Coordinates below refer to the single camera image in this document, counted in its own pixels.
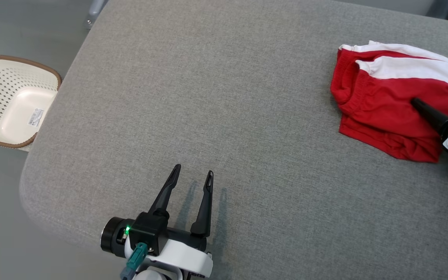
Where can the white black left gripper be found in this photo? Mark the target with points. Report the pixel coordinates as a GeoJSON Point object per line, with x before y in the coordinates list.
{"type": "Point", "coordinates": [185, 256]}

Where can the red shorts white waistband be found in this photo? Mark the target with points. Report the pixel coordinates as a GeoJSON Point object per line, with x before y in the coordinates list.
{"type": "Point", "coordinates": [383, 109]}

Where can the cream perforated laundry basket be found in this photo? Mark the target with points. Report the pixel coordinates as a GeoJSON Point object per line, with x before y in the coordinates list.
{"type": "Point", "coordinates": [14, 101]}

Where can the grey metal stand leg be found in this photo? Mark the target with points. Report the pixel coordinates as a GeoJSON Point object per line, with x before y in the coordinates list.
{"type": "Point", "coordinates": [95, 9]}

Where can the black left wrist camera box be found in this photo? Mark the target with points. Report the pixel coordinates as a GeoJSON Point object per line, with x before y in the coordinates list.
{"type": "Point", "coordinates": [148, 233]}

